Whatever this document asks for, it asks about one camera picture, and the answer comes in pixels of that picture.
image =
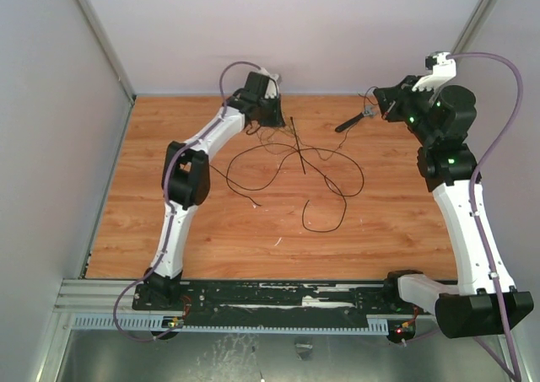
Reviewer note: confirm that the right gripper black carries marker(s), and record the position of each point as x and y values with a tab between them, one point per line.
388	101

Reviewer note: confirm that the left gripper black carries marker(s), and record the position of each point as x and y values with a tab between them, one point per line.
277	119

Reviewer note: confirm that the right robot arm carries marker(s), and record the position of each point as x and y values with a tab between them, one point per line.
447	167

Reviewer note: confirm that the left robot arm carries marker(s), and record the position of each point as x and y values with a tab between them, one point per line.
186	175

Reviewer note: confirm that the black zip tie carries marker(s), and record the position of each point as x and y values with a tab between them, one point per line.
297	142

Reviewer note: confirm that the black adjustable wrench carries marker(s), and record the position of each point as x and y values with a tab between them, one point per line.
367	112

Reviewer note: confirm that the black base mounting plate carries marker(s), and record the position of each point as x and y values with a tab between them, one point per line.
280	303

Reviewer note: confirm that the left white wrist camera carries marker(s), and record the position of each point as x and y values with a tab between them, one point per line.
272	89

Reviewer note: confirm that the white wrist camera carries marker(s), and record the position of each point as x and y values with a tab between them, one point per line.
272	89
442	69

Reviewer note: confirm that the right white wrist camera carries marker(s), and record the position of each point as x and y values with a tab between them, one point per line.
442	69

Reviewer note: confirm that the aluminium front rail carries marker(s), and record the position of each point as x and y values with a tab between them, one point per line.
399	297

